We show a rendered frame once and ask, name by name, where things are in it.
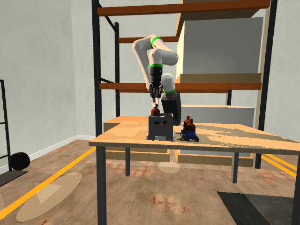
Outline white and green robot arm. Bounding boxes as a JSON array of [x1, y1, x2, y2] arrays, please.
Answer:
[[133, 34, 179, 99]]

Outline brown glass bottle with blue label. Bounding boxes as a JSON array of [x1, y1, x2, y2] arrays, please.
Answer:
[[151, 104, 160, 124]]

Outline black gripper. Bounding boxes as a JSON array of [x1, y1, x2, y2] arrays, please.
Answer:
[[149, 75, 163, 107]]

